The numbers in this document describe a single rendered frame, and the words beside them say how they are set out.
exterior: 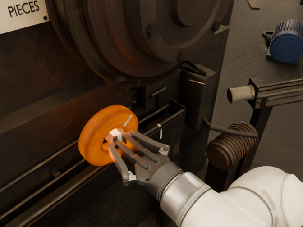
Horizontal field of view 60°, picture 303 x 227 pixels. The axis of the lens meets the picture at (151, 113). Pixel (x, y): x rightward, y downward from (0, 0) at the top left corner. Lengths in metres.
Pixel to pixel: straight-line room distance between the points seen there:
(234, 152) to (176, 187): 0.61
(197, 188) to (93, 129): 0.24
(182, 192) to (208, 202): 0.04
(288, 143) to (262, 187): 1.44
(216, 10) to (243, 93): 0.48
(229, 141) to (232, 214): 0.64
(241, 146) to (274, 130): 0.96
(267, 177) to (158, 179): 0.21
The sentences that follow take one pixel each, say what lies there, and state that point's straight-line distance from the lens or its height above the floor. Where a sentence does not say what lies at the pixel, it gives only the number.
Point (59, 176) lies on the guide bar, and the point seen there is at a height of 0.68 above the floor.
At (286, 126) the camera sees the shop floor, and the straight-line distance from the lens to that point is 2.11.
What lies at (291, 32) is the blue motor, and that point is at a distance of 2.75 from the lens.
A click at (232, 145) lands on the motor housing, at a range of 1.06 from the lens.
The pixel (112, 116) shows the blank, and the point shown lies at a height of 0.90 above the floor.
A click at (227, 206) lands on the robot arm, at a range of 0.47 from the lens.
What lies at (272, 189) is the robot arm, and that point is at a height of 0.85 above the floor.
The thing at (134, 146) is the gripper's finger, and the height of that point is 0.85.
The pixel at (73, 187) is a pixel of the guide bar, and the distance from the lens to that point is 0.73.
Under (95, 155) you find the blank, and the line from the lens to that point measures 0.62.
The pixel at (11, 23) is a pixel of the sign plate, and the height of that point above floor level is 1.07.
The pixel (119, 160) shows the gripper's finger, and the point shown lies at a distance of 0.55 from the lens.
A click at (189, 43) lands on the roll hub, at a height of 1.01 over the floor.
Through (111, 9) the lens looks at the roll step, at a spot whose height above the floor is 1.11.
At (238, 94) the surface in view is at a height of 0.68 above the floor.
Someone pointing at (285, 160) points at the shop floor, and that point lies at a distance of 1.85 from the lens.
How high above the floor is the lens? 1.27
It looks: 40 degrees down
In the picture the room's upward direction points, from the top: straight up
